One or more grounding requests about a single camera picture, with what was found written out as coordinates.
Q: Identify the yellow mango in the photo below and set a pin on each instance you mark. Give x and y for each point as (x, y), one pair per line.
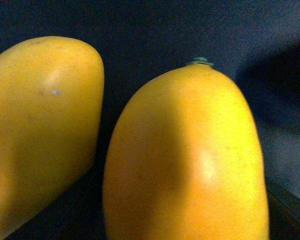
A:
(51, 94)
(185, 162)

